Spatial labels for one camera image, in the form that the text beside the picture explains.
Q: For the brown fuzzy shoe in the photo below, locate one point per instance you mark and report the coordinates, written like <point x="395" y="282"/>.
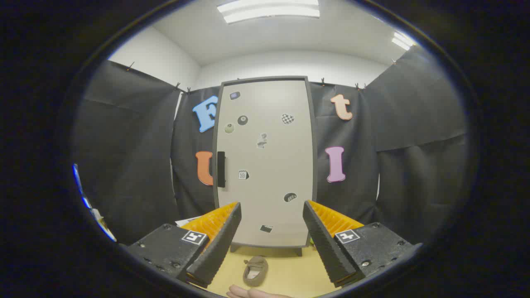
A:
<point x="254" y="273"/>

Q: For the small ceiling light panel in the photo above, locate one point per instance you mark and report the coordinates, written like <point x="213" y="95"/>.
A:
<point x="401" y="41"/>

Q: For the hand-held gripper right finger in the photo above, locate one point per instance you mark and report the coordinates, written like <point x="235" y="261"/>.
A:
<point x="327" y="248"/>

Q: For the computer screen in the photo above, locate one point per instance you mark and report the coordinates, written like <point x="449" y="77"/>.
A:
<point x="78" y="182"/>

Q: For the long ceiling light panel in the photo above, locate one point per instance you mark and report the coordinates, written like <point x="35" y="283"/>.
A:
<point x="269" y="10"/>

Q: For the black backdrop cloth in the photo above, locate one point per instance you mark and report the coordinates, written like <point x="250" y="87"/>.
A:
<point x="132" y="145"/>

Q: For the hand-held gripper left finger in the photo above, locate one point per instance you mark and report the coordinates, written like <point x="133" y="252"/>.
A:
<point x="219" y="248"/>

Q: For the light grey shoe cabinet door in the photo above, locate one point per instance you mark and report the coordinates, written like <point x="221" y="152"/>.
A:
<point x="269" y="165"/>

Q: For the white book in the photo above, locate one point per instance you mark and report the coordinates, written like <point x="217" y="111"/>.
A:
<point x="186" y="222"/>

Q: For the dark grey shoe cabinet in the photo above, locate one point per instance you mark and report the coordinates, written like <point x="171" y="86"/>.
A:
<point x="315" y="165"/>

